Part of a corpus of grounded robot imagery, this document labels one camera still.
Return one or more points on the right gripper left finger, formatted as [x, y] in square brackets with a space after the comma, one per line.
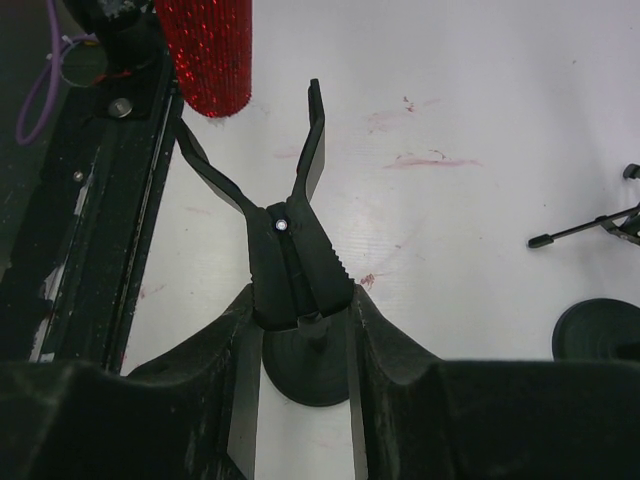
[190, 413]

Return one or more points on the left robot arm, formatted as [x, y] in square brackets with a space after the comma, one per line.
[127, 30]

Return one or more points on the black round-base stand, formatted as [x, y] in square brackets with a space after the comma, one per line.
[598, 329]
[299, 286]

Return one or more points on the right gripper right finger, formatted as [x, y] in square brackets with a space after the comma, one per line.
[416, 416]

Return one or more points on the black round-base stand front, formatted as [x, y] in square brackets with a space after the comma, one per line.
[598, 329]

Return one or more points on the black tripod shock-mount stand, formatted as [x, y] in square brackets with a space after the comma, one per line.
[623, 224]

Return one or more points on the red glitter microphone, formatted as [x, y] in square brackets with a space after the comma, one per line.
[210, 43]

